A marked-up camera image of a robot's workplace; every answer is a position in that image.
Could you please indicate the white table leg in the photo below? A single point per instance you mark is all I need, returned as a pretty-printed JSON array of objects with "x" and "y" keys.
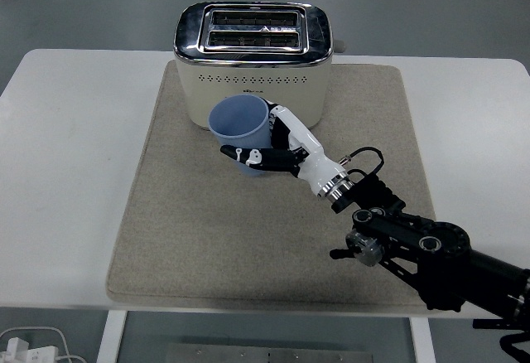
[
  {"x": 423, "y": 342},
  {"x": 111, "y": 338}
]

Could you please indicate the white power strip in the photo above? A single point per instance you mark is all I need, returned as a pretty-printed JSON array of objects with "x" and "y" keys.
[{"x": 35, "y": 354}]

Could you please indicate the black table control panel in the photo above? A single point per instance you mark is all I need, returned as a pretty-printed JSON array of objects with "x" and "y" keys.
[{"x": 482, "y": 324}]

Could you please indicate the blue ribbed water cup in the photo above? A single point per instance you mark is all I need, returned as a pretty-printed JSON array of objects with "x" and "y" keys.
[{"x": 236, "y": 116}]

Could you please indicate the cream chrome two-slot toaster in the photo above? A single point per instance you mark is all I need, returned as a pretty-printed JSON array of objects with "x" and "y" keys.
[{"x": 252, "y": 77}]

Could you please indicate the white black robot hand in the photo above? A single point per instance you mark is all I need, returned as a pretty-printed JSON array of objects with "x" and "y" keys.
[{"x": 316, "y": 164}]

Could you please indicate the grey metal plate with screws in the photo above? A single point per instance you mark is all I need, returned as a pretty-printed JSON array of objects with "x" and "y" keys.
[{"x": 269, "y": 354}]

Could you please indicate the beige fabric table mat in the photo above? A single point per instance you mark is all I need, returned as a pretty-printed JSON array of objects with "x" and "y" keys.
[{"x": 207, "y": 234}]

